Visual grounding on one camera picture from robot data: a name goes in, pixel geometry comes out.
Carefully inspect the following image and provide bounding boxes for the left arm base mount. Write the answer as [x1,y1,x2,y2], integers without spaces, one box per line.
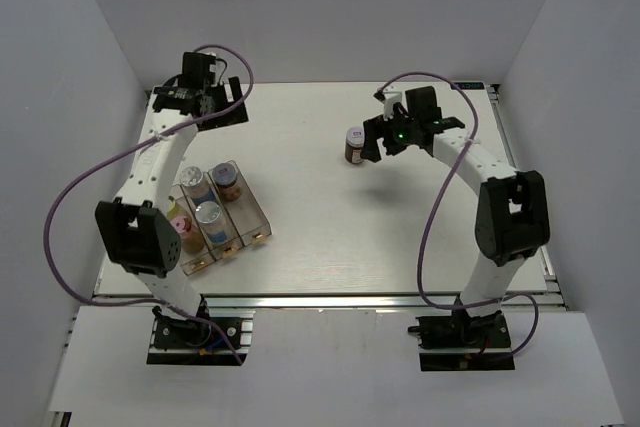
[146,307,253,367]

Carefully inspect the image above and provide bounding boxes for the pink cap spice bottle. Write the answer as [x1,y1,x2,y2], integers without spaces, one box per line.
[171,215,205,255]

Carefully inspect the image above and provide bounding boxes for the white blue label shaker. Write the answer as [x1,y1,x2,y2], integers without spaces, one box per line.
[195,201,230,245]

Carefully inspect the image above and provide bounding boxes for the silver lid white shaker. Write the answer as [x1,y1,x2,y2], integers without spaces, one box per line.
[178,166,216,206]

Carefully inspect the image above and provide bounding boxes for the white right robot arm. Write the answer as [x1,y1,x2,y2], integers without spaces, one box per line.
[361,86,550,346]

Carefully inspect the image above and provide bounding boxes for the blue right corner sticker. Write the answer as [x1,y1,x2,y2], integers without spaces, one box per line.
[454,81,486,90]

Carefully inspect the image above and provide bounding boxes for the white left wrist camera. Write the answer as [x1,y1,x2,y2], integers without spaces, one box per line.
[203,52,228,87]

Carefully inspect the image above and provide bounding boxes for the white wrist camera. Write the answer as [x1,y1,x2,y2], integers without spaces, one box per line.
[203,52,228,87]
[374,90,402,121]

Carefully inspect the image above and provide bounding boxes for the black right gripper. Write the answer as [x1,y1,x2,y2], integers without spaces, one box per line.
[359,106,418,163]

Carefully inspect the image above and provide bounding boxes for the dark sauce jar white lid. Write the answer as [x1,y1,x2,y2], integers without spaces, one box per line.
[344,126,365,165]

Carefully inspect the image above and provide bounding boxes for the orange label jar white lid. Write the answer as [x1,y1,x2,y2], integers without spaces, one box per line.
[210,162,242,202]

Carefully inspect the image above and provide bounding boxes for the aluminium front table rail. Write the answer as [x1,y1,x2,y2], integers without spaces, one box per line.
[96,292,566,309]

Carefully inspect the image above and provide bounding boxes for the yellow cap spice bottle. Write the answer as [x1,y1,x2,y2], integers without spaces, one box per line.
[166,197,186,221]

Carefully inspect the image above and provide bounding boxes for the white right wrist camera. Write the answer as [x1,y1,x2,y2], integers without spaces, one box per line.
[374,90,402,121]

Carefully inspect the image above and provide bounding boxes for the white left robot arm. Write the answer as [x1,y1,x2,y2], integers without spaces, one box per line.
[95,45,248,346]

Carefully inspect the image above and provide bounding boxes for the clear brown organizer tray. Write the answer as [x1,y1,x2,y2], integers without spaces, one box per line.
[167,160,272,276]

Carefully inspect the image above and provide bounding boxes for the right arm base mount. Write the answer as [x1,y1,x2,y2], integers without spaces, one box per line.
[407,311,515,372]

